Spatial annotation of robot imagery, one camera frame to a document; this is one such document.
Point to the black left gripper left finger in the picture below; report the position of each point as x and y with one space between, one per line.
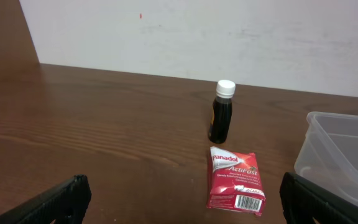
65 203

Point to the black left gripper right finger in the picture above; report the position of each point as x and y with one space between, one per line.
304 202

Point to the clear plastic container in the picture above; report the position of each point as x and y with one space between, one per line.
329 155

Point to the red Panadol ActiFast packet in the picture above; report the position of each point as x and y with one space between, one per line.
234 182

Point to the dark syrup bottle white cap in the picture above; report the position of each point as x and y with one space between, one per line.
222 112

